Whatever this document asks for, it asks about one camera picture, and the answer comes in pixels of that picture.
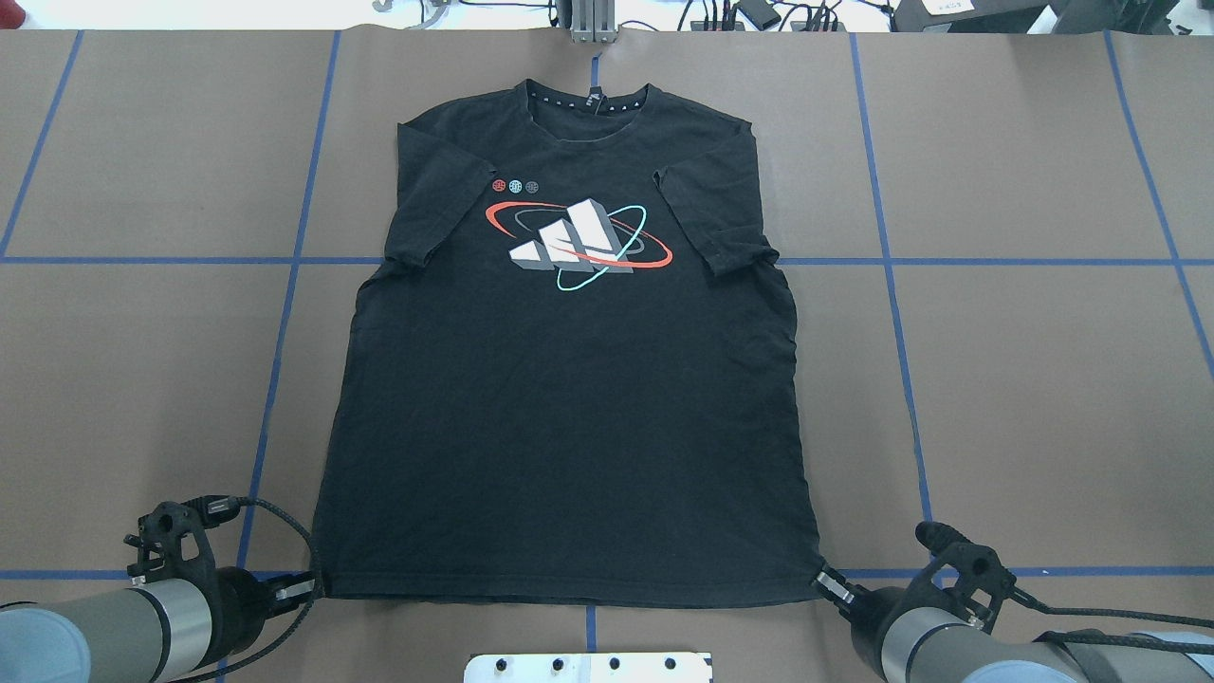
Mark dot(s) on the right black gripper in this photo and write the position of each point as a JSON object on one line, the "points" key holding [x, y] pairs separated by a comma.
{"points": [[870, 613]]}

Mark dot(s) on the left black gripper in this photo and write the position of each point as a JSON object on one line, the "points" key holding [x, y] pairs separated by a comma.
{"points": [[234, 595]]}

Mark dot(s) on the black graphic t-shirt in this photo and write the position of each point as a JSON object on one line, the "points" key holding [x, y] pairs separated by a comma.
{"points": [[572, 376]]}

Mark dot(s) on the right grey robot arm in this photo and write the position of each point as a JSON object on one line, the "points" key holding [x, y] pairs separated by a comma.
{"points": [[939, 628]]}

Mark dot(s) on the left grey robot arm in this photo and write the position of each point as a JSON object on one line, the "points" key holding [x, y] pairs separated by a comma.
{"points": [[182, 618]]}

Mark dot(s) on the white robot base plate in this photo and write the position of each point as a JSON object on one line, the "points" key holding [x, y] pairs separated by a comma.
{"points": [[591, 667]]}

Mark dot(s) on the aluminium frame post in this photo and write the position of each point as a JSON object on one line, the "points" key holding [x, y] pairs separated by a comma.
{"points": [[589, 21]]}

